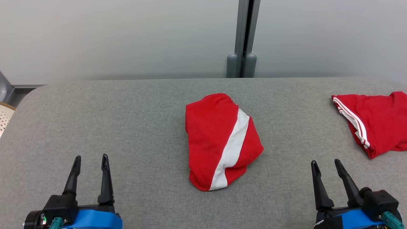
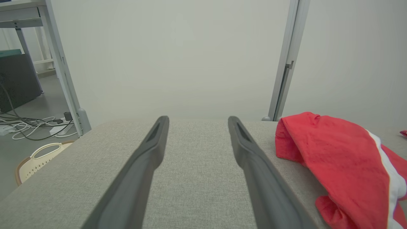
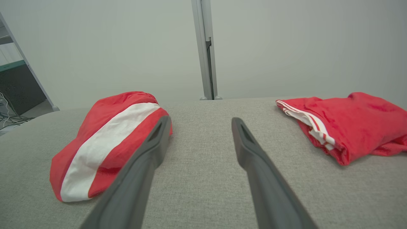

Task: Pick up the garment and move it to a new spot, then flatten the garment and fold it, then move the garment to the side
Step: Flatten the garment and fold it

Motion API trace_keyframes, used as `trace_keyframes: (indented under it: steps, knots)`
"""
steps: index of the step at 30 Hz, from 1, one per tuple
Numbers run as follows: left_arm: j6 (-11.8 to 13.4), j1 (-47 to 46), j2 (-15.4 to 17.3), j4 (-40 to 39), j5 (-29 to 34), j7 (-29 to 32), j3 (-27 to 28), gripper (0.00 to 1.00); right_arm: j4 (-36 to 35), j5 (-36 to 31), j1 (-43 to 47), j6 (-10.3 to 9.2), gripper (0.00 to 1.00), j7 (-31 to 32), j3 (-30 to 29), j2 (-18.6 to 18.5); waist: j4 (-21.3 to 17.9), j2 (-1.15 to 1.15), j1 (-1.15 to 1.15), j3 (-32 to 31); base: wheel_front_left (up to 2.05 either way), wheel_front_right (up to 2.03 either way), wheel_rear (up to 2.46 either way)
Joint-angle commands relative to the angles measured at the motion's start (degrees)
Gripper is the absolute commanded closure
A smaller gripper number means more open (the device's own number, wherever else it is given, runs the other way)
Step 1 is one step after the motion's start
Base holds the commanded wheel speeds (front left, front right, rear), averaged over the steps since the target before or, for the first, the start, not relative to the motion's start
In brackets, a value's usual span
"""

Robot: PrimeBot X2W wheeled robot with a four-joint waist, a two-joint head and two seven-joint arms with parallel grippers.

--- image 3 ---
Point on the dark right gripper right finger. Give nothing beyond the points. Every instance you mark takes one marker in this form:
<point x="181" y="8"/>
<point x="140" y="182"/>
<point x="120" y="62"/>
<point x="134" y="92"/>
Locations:
<point x="270" y="190"/>

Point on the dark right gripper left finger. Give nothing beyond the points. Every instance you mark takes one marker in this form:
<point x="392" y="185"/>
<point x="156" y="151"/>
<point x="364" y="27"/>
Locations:
<point x="136" y="178"/>

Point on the red shorts with white stripe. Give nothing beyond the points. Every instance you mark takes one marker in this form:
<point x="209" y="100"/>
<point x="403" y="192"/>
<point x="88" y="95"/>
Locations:
<point x="95" y="146"/>

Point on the red basketball jersey number 23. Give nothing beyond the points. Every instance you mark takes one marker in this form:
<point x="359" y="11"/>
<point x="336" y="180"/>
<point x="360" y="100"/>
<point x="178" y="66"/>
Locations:
<point x="359" y="124"/>

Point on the dark perforated cabinet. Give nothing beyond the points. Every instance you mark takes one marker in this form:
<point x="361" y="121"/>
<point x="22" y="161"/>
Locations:
<point x="19" y="86"/>

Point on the grey metal frame leg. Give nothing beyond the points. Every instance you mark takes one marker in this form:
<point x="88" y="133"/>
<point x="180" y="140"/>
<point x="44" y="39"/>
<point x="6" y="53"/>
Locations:
<point x="35" y="79"/>

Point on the grey partition post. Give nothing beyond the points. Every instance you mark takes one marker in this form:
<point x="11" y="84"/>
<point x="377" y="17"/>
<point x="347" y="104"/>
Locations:
<point x="206" y="47"/>

